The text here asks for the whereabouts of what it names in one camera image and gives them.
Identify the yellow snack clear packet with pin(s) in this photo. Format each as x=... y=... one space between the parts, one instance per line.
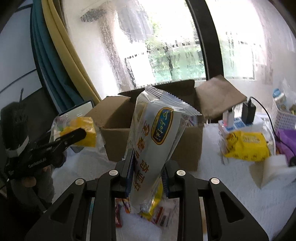
x=155 y=204

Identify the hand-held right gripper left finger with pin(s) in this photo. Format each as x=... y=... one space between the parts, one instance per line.
x=130 y=180

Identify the yellow cake clear packet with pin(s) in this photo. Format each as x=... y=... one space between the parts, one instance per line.
x=86 y=129

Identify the black charger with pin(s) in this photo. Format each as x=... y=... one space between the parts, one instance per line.
x=248 y=112

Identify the black window frame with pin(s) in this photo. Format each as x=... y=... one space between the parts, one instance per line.
x=208 y=41

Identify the white plastic basket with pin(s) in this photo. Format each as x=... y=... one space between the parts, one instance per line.
x=284 y=118

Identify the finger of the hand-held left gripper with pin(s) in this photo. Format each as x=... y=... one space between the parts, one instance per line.
x=71 y=136

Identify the yellow snack packet on table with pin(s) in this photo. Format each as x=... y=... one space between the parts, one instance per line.
x=247 y=146

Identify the purple cloth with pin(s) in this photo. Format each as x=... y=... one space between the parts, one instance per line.
x=286 y=141

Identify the brown cardboard box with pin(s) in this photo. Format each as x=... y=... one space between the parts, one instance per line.
x=185 y=143

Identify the white charger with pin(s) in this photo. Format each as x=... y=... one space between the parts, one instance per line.
x=229 y=118

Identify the white power strip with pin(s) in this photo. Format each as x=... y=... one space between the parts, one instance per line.
x=238 y=127

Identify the blue plastic roll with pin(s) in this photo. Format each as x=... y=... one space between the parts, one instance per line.
x=276 y=93

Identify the teal curtain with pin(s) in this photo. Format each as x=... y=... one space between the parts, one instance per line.
x=50 y=58

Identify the person's left hand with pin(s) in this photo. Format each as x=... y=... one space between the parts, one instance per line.
x=29 y=182

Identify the yellow curtain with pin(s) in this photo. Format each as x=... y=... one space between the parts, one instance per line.
x=69 y=46

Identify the white bread packet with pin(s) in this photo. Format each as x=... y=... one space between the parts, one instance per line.
x=157 y=143

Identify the tablet computer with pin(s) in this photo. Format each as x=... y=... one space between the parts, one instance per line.
x=81 y=110

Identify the red narrow snack packet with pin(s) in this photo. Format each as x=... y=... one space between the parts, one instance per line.
x=119 y=215

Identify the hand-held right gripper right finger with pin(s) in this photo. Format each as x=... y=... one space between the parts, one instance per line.
x=165 y=185

